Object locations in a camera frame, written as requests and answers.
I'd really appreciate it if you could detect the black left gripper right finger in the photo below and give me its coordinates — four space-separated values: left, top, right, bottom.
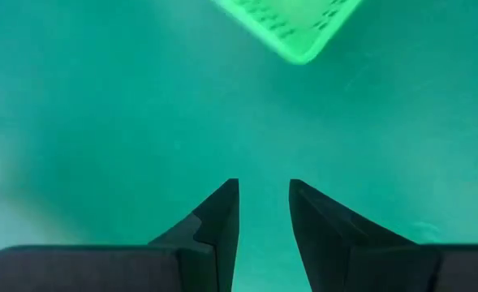
288 178 478 292

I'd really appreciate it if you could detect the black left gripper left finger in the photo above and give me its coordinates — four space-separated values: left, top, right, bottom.
0 178 240 292

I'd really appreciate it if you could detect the green perforated plastic basket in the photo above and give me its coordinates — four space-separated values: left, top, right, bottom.
209 0 364 66

